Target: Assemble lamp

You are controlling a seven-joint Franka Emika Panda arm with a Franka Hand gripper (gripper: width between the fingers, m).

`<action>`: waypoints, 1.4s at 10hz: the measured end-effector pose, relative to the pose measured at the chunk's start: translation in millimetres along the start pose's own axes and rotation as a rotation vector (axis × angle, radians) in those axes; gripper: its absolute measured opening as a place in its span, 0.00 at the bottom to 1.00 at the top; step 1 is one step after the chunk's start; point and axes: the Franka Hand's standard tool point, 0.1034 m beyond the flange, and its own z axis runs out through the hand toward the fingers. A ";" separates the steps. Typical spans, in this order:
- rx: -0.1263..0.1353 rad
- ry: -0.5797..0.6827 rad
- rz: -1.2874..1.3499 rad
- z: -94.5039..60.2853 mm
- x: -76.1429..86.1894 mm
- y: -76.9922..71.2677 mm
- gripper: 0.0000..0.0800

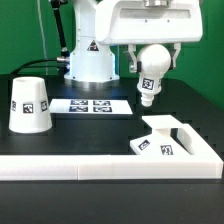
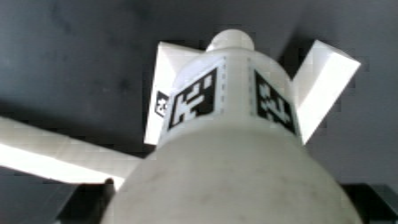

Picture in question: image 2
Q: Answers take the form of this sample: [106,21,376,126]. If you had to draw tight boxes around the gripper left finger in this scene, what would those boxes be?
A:
[56,178,116,224]

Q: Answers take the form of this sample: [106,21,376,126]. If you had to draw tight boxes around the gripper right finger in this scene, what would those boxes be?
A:
[342,183,398,224]

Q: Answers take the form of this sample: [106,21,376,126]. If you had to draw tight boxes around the white L-shaped corner fence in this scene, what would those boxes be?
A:
[0,42,361,183]

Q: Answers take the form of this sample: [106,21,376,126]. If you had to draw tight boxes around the white lamp bulb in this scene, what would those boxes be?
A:
[100,48,365,224]

